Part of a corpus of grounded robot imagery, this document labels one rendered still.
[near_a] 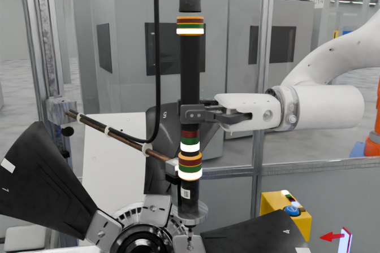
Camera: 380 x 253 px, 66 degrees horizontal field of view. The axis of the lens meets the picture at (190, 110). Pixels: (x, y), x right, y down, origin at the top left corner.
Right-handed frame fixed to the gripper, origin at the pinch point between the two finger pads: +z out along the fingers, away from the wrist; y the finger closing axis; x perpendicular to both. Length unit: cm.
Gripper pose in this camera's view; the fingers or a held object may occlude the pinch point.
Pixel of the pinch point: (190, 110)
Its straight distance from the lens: 51.4
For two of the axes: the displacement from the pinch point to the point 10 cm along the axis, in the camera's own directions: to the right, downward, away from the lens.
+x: 0.1, -9.7, -2.5
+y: -1.6, -2.5, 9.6
